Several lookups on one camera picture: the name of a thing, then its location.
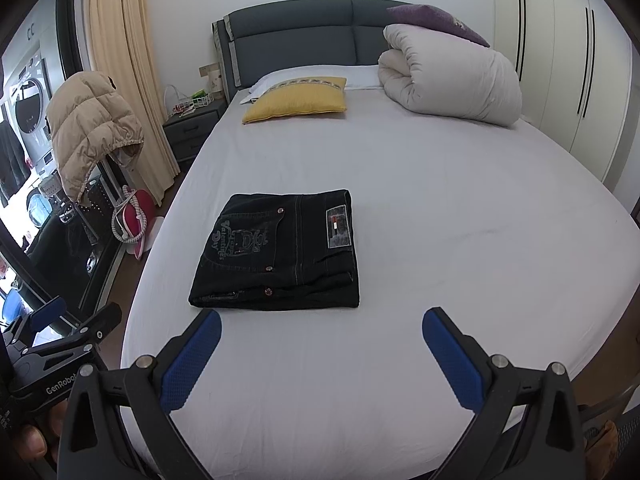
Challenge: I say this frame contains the white wire basket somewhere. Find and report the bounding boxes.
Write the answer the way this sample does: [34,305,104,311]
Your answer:
[172,85,223,113]

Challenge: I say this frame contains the red and white bag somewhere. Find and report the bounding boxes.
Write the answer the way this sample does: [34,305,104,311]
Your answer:
[111,185,157,261]

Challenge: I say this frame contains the white rolled duvet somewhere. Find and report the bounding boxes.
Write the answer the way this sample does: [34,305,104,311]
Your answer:
[377,23,523,128]

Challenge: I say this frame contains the bed with white sheet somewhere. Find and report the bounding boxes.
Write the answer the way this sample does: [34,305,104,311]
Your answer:
[119,65,640,476]

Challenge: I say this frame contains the purple pillow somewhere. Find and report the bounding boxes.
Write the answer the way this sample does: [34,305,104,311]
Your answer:
[386,4,492,48]

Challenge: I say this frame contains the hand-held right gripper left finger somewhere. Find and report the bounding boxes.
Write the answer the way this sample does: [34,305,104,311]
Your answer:
[57,308,223,480]

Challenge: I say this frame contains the beige puffer jacket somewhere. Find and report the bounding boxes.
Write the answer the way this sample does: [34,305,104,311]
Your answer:
[46,71,146,203]

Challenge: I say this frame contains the beige curtain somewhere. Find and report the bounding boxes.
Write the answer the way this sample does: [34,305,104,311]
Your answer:
[87,0,181,206]

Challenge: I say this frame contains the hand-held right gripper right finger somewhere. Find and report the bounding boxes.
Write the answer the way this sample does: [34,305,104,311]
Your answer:
[421,306,587,480]

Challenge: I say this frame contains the dark grey nightstand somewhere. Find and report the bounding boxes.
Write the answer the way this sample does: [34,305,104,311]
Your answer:
[163,97,230,165]

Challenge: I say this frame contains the grey padded headboard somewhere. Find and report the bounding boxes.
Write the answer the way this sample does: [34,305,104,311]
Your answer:
[212,0,426,103]

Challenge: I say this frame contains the black hanging garment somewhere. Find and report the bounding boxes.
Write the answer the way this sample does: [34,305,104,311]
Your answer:
[0,120,32,207]

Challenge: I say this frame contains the white wardrobe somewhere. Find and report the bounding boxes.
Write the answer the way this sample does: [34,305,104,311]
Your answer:
[490,0,640,221]

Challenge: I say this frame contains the person's left hand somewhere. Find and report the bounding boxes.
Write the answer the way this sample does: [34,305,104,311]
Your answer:
[13,404,68,462]

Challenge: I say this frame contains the yellow pillow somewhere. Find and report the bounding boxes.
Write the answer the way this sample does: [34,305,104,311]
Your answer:
[242,77,348,125]

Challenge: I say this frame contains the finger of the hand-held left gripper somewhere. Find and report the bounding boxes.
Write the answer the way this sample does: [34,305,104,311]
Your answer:
[34,302,124,357]
[27,296,68,334]

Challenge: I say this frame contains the black denim pants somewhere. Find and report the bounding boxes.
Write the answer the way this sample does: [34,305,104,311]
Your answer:
[188,189,362,311]

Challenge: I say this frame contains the white pillow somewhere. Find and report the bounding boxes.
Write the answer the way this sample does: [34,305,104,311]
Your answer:
[247,65,386,106]

